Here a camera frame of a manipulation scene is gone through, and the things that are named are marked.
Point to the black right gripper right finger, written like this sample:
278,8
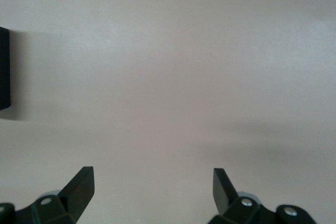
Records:
223,195

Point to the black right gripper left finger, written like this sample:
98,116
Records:
78,195

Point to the black rectangular plastic box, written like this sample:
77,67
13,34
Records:
4,72

